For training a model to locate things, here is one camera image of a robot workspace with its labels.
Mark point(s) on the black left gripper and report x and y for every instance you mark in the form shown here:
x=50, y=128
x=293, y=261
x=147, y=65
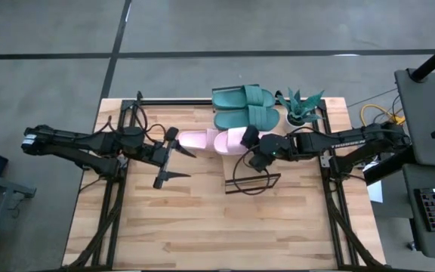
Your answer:
x=162, y=156

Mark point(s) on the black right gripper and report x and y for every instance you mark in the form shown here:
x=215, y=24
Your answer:
x=274, y=147

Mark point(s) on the pink rubber slide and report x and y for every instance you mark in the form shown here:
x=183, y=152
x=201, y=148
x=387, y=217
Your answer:
x=196, y=139
x=229, y=141

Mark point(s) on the teal rubber slide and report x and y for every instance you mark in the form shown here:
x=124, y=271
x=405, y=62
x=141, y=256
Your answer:
x=236, y=97
x=240, y=119

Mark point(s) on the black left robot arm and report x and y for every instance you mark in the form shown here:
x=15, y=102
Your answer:
x=70, y=141

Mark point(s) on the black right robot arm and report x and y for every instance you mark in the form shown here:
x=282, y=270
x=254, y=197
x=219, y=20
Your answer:
x=353, y=141

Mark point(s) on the green plant in white pot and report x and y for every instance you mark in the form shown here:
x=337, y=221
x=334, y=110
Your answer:
x=298, y=107

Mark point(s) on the white paper sheet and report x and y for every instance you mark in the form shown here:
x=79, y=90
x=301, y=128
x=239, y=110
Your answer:
x=376, y=192

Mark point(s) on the grey desk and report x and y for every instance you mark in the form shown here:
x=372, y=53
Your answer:
x=421, y=121

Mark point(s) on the black slanted pole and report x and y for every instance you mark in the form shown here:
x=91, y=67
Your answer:
x=434, y=58

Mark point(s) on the silver metal bracket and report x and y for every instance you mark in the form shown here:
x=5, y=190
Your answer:
x=325, y=161

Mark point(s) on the black aluminium rig frame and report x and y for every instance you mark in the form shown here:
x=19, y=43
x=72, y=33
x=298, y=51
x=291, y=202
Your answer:
x=127, y=211

